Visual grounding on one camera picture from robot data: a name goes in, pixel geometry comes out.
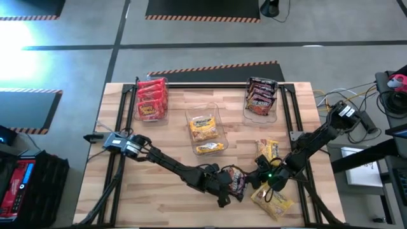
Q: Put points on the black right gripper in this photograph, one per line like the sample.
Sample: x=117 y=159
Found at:
x=275 y=178

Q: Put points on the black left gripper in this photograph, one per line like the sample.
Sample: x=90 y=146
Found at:
x=217 y=184

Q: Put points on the clear plastic bin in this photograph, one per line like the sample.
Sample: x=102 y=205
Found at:
x=203 y=109
x=260 y=119
x=165 y=120

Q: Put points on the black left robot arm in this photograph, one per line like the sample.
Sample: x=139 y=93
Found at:
x=168 y=162

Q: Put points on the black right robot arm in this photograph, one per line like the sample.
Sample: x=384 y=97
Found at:
x=313 y=140

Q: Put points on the white board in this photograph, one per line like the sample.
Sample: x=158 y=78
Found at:
x=362 y=175

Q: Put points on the black power brick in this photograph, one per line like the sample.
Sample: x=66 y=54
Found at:
x=370 y=125

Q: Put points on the black corner clamp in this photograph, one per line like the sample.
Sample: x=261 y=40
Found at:
x=137 y=80

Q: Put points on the black stand base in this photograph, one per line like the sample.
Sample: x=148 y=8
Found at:
x=269 y=8

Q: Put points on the pink object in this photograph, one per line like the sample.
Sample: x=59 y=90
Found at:
x=399 y=81

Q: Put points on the red black computer tower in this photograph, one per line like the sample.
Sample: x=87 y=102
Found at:
x=19 y=191

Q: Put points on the blue-lit black device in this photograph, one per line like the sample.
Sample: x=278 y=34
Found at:
x=6 y=136

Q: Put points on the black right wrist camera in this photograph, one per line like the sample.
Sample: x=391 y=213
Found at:
x=262 y=160

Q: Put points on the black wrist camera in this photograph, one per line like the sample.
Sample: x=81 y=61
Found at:
x=213 y=168
x=262 y=160

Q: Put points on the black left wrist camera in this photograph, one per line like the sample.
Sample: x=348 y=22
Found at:
x=213 y=168

